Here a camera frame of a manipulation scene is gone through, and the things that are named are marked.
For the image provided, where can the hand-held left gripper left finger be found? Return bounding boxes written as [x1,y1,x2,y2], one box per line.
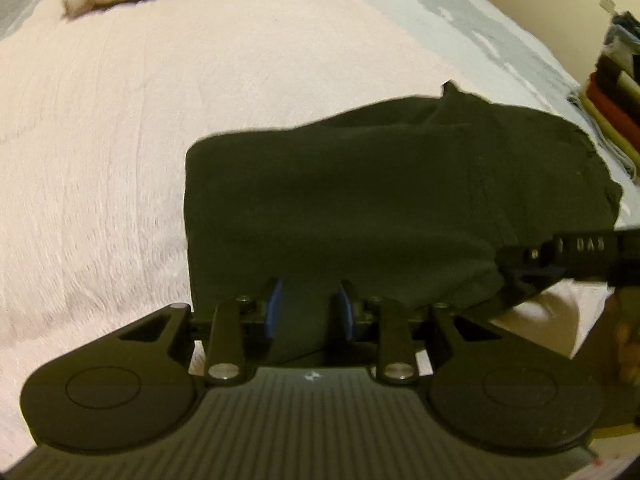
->
[118,277,287,387]

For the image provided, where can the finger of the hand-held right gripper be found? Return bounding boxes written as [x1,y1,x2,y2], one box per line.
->
[462,267,573,322]
[496,242,558,270]

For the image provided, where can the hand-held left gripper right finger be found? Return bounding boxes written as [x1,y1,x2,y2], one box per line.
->
[334,279,507,387]

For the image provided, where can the black pants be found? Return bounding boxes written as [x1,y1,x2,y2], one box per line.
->
[184,80,625,367]

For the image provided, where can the stack of folded clothes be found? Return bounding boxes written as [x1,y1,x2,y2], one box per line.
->
[574,9,640,181]

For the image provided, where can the grey-green blanket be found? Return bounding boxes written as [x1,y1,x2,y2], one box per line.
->
[361,0,587,113]

